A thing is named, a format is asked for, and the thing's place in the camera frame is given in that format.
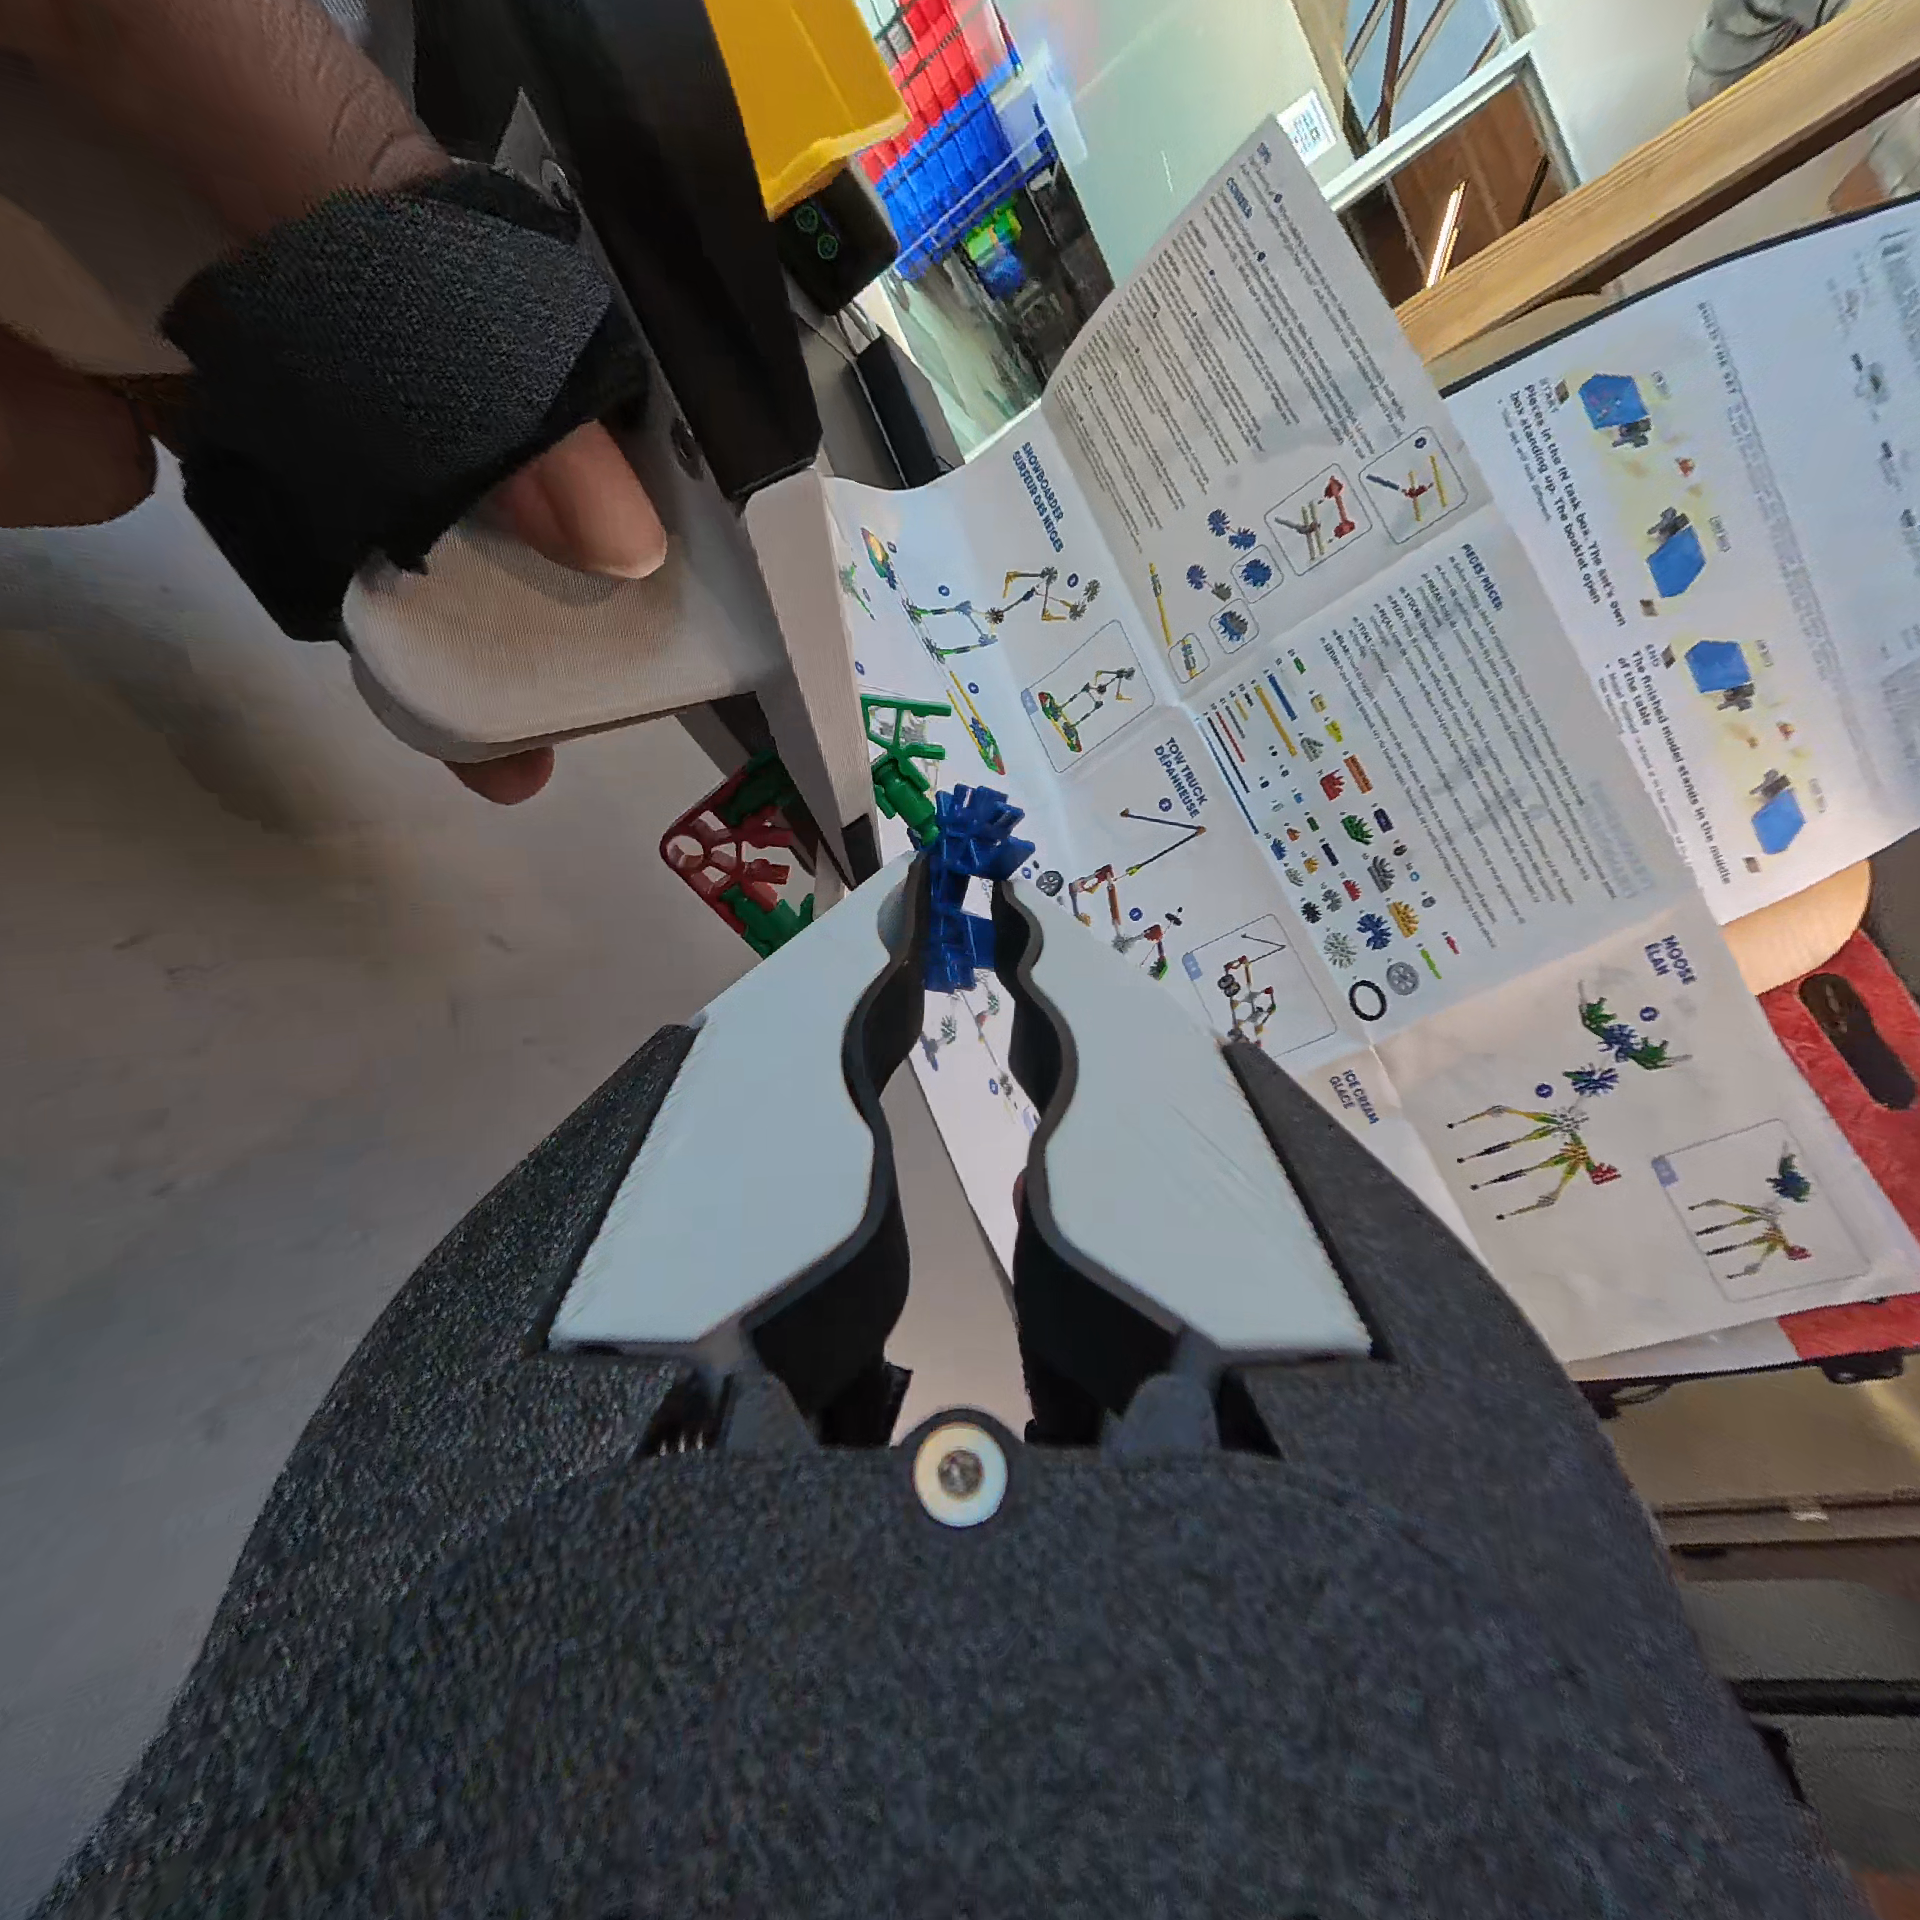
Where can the grey desk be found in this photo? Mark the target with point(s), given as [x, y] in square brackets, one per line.
[271, 1082]

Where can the yellow parts bin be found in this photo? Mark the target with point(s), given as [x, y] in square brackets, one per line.
[797, 77]

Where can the small black device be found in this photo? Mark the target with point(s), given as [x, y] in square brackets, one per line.
[902, 391]

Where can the green red toy connector assembly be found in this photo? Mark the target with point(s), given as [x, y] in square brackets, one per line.
[751, 871]

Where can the red blue stacked bins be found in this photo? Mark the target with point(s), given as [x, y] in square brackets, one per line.
[977, 136]

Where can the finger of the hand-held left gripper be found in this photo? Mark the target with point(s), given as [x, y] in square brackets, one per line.
[818, 662]

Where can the fold-out toy instruction sheet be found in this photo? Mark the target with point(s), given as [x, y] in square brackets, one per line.
[1353, 751]

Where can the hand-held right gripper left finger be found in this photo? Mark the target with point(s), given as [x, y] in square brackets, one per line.
[722, 1187]

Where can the red toy box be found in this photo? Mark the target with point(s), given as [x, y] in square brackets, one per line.
[1846, 1111]

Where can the printed task card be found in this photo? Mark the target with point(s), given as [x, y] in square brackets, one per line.
[1740, 541]

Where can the person's left hand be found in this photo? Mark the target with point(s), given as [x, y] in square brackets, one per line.
[181, 121]

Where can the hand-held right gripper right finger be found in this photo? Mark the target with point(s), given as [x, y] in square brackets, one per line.
[1201, 1187]

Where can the black digital clock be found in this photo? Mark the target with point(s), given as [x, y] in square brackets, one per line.
[825, 257]

